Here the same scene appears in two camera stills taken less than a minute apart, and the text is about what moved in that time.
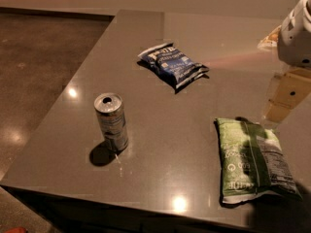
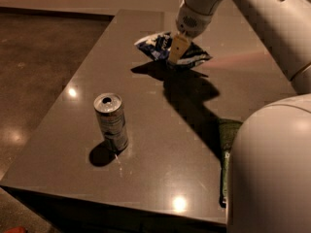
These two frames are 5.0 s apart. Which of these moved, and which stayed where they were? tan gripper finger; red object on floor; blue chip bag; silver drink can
Moved: tan gripper finger; blue chip bag
Stayed: red object on floor; silver drink can
